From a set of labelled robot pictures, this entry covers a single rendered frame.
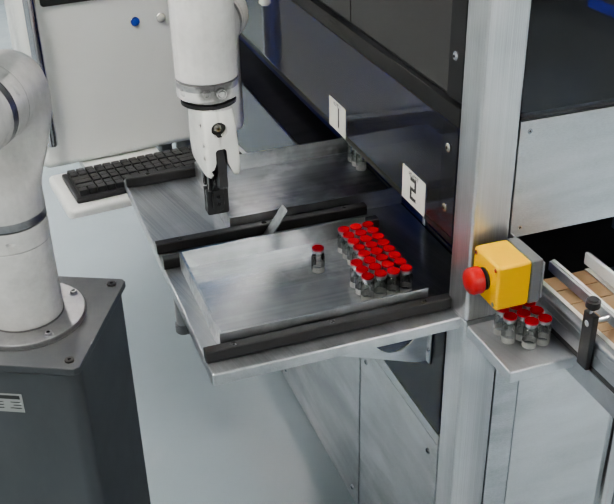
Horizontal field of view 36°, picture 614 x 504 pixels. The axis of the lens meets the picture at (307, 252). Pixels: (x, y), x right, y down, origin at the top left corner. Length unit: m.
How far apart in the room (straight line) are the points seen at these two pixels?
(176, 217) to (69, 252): 1.77
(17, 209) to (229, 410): 1.38
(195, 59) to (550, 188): 0.56
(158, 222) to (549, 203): 0.73
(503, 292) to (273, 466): 1.28
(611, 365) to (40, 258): 0.85
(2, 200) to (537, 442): 0.99
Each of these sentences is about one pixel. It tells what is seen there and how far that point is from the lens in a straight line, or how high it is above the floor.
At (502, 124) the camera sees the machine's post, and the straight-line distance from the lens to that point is 1.36.
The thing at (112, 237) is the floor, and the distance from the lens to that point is 3.61.
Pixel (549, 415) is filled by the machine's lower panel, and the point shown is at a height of 0.64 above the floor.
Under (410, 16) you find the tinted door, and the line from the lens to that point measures 1.52.
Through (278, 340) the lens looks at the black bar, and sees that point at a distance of 1.42.
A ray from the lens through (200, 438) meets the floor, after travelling 2.63.
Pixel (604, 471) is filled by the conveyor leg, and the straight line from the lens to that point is 1.55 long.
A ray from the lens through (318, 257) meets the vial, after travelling 1.58.
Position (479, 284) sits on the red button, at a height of 1.00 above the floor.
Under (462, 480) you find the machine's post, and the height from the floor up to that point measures 0.55.
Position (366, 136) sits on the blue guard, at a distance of 1.73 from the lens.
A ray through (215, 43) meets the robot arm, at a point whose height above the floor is 1.34.
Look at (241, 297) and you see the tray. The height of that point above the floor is 0.88.
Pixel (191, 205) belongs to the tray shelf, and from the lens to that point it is 1.85.
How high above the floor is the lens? 1.72
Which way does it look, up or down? 30 degrees down
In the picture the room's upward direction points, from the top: 1 degrees counter-clockwise
